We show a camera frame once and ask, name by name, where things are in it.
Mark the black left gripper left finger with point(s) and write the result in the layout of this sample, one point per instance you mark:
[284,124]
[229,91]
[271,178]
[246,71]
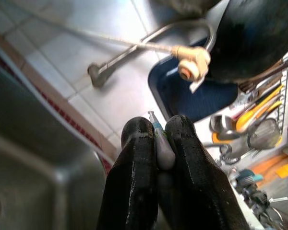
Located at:
[132,179]

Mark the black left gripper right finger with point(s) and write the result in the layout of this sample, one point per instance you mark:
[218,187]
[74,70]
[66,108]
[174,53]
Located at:
[196,187]

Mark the steel ladle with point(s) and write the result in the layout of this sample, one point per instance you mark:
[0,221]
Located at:
[222,122]

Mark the dark blue tray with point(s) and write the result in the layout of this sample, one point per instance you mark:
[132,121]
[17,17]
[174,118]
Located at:
[194,103]

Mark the orange plastic utensil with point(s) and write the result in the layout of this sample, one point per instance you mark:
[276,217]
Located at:
[268,165]

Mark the black wok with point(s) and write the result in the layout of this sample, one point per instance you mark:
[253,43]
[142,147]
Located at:
[254,36]

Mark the thin white tube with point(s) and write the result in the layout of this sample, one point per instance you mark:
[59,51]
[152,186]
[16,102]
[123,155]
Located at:
[110,38]

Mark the large steel sink basin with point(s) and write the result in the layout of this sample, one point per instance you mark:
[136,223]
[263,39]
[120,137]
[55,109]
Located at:
[38,167]

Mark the teal plastic tool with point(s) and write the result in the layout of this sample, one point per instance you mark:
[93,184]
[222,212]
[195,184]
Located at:
[250,177]

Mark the grey wall faucet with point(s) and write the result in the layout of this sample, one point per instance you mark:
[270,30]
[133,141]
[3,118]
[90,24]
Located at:
[115,62]

